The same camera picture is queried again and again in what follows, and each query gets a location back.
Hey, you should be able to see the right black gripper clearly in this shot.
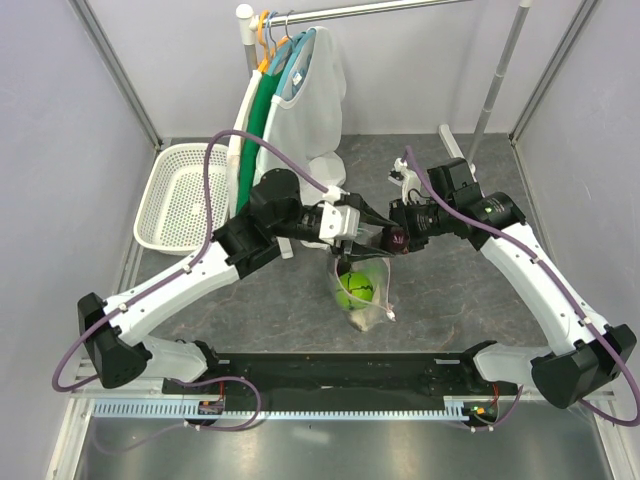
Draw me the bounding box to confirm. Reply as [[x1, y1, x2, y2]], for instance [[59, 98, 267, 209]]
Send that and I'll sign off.
[[377, 197, 455, 254]]

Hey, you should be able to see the purple toy eggplant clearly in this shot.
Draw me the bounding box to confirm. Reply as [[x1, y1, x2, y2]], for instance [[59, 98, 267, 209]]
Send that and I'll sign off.
[[380, 226, 410, 255]]

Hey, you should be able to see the clear pink-dotted zip bag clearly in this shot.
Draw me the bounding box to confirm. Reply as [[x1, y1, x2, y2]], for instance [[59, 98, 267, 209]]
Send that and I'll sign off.
[[326, 256, 396, 332]]

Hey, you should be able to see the green plastic lettuce head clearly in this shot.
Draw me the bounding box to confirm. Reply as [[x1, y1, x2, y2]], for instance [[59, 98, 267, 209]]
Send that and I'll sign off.
[[346, 306, 386, 332]]

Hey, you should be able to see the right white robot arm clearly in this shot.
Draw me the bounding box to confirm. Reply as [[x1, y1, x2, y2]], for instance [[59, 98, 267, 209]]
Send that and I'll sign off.
[[386, 157, 637, 409]]

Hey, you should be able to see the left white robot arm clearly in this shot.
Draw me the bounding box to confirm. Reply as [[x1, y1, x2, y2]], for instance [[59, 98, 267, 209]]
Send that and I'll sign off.
[[78, 169, 396, 393]]

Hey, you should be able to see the white metal clothes rack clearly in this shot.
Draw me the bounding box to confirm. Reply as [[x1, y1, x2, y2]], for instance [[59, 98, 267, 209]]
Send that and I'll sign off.
[[235, 0, 533, 260]]

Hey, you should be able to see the white mesh garment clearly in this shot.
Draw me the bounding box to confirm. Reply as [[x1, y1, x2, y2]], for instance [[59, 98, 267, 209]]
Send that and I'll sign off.
[[263, 26, 346, 186]]

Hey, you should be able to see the white garment with trim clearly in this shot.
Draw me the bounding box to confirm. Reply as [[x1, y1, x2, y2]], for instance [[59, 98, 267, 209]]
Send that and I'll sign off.
[[226, 70, 262, 218]]

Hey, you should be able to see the green garment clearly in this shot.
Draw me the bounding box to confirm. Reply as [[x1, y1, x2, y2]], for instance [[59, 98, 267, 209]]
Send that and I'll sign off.
[[236, 73, 281, 213]]

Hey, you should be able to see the white perforated plastic basket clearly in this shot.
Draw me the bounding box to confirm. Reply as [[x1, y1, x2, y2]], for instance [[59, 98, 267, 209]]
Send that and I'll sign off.
[[133, 143, 207, 256]]

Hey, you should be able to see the orange clothes hanger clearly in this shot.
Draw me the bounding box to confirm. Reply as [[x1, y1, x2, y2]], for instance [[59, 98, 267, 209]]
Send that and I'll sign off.
[[256, 10, 291, 75]]

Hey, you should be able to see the light blue clothes hanger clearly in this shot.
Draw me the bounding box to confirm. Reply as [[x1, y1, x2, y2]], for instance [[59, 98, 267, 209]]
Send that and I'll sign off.
[[267, 27, 318, 106]]

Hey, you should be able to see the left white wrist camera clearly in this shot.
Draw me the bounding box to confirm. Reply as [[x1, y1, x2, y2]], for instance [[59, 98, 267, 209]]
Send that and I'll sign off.
[[319, 186, 360, 245]]

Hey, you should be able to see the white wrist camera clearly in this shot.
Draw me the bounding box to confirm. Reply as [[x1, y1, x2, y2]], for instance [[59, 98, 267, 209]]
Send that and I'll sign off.
[[388, 157, 425, 205], [319, 186, 360, 245]]

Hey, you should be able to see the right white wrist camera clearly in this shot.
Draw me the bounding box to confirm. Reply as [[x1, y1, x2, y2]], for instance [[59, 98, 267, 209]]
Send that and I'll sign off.
[[388, 157, 425, 205]]

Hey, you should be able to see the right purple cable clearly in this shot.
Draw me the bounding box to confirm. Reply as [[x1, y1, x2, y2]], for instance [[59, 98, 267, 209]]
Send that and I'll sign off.
[[403, 145, 640, 427]]

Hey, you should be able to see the purple cable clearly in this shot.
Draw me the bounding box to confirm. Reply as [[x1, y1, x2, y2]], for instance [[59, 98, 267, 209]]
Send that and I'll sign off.
[[49, 128, 341, 454], [403, 145, 640, 427]]

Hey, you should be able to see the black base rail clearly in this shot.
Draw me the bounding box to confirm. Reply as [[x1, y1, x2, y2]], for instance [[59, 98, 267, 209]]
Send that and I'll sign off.
[[162, 351, 546, 401]]

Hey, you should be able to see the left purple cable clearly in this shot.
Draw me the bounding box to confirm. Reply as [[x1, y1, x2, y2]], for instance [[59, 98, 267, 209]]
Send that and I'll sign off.
[[49, 128, 341, 454]]

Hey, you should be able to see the white slotted cable duct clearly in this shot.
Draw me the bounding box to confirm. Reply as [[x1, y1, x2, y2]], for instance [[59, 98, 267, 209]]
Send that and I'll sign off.
[[92, 398, 491, 422]]

